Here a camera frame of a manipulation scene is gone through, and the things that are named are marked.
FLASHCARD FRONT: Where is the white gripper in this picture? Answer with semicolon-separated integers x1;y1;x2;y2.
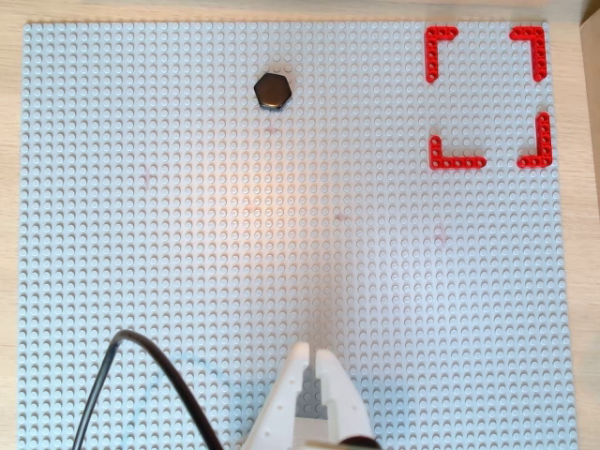
241;341;382;450

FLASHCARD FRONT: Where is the black hexagonal Lego piece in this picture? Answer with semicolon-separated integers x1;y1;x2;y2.
252;71;293;113

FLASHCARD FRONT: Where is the grey Lego baseplate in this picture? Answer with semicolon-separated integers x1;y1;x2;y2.
16;19;580;450

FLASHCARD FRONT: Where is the red L-shaped Lego beam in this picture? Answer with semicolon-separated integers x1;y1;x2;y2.
509;25;548;83
516;111;553;170
425;25;459;84
428;134;488;171

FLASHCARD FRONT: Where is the black camera cable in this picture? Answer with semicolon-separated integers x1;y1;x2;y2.
71;329;227;450

